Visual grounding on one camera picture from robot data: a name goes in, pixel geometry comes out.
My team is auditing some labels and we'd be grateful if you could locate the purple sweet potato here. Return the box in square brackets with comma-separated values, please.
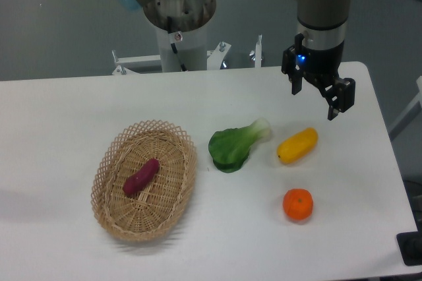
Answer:
[123, 158, 160, 196]

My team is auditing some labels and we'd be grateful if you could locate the white metal frame bracket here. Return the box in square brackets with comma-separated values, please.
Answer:
[111, 34, 264, 75]

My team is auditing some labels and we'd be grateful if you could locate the black cable on pedestal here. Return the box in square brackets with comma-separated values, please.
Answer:
[166, 16, 188, 73]

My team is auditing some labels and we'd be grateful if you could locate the yellow mango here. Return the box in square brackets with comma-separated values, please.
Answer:
[276, 127, 318, 164]

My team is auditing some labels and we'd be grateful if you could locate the black box at table edge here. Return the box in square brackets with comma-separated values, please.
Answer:
[396, 232, 421, 266]

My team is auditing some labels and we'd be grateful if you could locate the white furniture leg at right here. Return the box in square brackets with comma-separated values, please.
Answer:
[388, 77, 421, 141]

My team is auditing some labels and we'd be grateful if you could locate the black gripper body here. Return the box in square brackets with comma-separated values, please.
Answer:
[282, 33, 344, 87]

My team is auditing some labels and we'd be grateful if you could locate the orange tangerine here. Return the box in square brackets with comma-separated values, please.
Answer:
[282, 188, 314, 221]

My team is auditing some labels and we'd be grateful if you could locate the green bok choy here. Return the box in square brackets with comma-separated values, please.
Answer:
[208, 118, 271, 173]

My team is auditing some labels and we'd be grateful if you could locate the woven wicker basket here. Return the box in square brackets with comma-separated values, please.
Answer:
[91, 120, 196, 241]

